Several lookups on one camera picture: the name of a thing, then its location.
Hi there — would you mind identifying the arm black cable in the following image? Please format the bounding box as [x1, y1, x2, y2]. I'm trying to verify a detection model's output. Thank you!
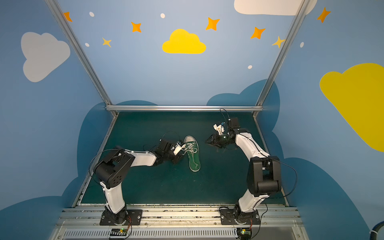
[88, 130, 182, 185]
[269, 157, 298, 200]

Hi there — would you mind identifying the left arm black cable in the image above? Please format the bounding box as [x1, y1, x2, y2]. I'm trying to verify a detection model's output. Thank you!
[88, 130, 182, 185]

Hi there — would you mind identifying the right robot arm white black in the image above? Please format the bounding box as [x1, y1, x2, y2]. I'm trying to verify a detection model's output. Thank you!
[206, 118, 282, 217]

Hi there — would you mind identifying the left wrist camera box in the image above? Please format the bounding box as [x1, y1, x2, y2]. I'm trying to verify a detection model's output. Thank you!
[173, 142, 185, 156]

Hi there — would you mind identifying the right aluminium frame post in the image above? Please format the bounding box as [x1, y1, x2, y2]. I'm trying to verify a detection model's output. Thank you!
[253, 0, 312, 121]

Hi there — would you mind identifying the left aluminium frame post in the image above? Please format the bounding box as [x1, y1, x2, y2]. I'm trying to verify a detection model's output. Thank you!
[45, 0, 113, 106]

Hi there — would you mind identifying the right controller board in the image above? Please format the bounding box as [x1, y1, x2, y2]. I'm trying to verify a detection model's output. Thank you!
[236, 228, 252, 240]

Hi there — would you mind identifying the aluminium frame post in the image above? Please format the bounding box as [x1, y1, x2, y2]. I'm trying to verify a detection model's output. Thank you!
[45, 0, 113, 106]
[253, 0, 312, 121]

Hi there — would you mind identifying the front aluminium rail bed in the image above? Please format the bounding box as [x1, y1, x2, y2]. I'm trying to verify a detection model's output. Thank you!
[50, 204, 309, 240]

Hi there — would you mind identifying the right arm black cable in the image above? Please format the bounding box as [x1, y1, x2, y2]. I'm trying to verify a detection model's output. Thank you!
[269, 157, 298, 200]

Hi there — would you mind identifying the green canvas sneaker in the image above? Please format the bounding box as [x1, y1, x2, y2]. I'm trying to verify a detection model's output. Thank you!
[182, 136, 201, 172]

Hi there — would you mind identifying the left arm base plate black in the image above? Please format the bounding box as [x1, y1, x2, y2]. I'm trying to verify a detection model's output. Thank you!
[100, 208, 143, 226]

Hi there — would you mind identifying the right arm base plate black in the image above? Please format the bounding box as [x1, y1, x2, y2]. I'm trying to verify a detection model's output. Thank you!
[219, 207, 261, 225]

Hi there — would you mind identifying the controller board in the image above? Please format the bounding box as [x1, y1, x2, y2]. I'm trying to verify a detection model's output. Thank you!
[109, 228, 128, 240]
[236, 228, 252, 240]

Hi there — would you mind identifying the back aluminium frame bar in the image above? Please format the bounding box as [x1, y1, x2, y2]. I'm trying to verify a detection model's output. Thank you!
[106, 105, 263, 112]

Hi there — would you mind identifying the left controller board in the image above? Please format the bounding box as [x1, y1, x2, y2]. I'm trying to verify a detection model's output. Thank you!
[109, 228, 128, 240]

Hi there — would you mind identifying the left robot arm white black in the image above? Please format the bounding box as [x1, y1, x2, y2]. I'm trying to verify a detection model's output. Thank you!
[94, 140, 187, 215]

